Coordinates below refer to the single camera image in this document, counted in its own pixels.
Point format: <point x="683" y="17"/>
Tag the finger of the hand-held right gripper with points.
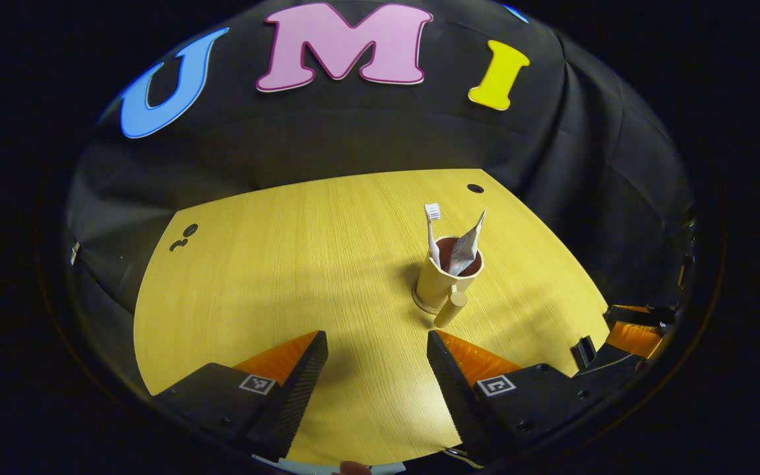
<point x="583" y="353"/>
<point x="634" y="338"/>

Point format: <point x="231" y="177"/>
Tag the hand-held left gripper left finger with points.
<point x="301" y="386"/>

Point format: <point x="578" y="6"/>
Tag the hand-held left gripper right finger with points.
<point x="452" y="389"/>

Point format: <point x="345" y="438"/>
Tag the beige cup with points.
<point x="434" y="284"/>

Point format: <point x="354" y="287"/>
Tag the white toothpaste tube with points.
<point x="466" y="254"/>

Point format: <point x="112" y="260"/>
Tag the white pink toothbrush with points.
<point x="432" y="212"/>

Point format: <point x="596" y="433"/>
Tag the wooden desktop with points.
<point x="274" y="277"/>

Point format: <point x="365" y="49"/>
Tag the black backdrop cloth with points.
<point x="380" y="138"/>

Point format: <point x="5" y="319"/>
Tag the white cloth clip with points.
<point x="75" y="253"/>

